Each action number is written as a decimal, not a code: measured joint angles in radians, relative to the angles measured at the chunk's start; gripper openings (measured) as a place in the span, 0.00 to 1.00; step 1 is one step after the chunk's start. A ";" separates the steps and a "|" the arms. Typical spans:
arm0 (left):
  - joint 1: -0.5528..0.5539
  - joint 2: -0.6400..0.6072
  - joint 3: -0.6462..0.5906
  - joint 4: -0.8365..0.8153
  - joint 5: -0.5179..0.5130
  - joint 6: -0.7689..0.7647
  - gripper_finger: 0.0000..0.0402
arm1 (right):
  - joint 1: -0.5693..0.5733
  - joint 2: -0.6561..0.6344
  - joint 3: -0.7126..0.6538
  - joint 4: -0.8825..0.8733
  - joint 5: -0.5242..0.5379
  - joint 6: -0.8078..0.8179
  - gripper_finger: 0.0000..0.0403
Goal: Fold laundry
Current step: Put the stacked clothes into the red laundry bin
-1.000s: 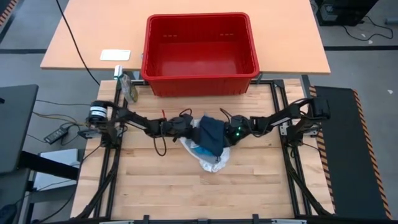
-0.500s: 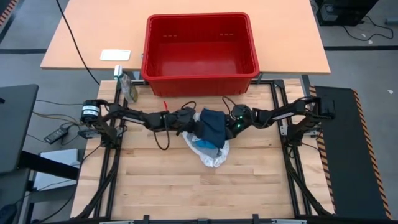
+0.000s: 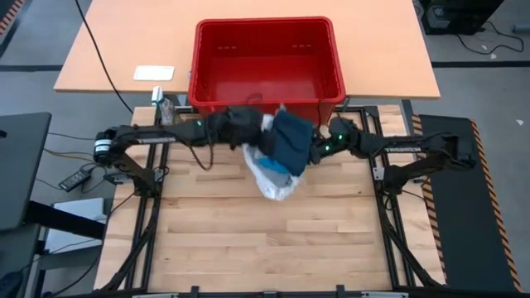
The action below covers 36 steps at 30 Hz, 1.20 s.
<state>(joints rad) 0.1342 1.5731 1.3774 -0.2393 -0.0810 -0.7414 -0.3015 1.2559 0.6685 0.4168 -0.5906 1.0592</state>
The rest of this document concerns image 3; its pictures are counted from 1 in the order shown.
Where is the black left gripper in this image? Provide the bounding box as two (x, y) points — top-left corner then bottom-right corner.
(206, 107), (266, 150)

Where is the dark navy garment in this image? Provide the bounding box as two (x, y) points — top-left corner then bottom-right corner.
(264, 109), (315, 177)

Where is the bright blue garment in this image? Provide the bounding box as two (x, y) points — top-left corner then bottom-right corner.
(258, 156), (291, 175)

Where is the white lace garment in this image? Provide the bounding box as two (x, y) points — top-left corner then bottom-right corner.
(242, 113), (306, 202)

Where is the red plastic laundry basket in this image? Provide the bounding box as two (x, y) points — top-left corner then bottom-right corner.
(187, 16), (347, 125)

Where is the small clear plastic bag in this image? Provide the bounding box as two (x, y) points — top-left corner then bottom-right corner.
(151, 85), (177, 126)

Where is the white rectangular card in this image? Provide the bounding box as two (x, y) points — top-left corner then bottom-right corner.
(132, 65), (175, 82)

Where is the black power adapter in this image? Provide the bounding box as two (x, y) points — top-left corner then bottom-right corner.
(58, 169), (93, 193)

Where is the black equipment box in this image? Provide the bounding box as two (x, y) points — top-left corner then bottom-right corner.
(417, 0), (506, 36)

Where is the white flat box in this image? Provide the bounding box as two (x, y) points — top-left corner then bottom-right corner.
(43, 197), (109, 253)

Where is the black mat with hazard stripes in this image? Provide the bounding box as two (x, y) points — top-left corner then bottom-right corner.
(0, 0), (27, 36)
(412, 113), (523, 293)

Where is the black stand bar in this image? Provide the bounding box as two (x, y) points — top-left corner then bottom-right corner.
(24, 200), (107, 240)

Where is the black monitor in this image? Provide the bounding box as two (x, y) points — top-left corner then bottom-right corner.
(0, 111), (53, 233)

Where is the black aluminium rig frame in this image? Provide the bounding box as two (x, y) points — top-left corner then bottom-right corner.
(99, 105), (446, 298)

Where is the long black cable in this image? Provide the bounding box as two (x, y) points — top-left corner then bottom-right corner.
(73, 0), (134, 115)

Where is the thin black floor cable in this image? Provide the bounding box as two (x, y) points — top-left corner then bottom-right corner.
(455, 20), (525, 55)

